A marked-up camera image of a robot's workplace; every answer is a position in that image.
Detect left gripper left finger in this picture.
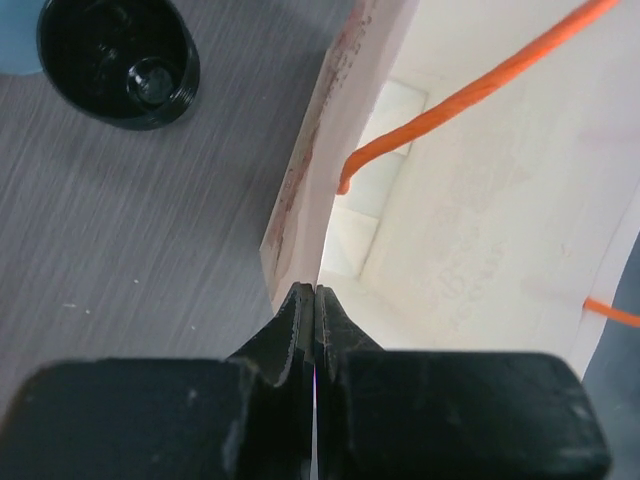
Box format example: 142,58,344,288
1,284,315,479

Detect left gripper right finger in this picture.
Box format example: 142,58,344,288
314,286,612,479

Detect paper takeout bag orange handles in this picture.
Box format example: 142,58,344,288
260,1,639,382

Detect black cup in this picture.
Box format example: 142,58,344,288
37,0,201,131

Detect blue cup straw holder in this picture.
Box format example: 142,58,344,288
0,0,45,75

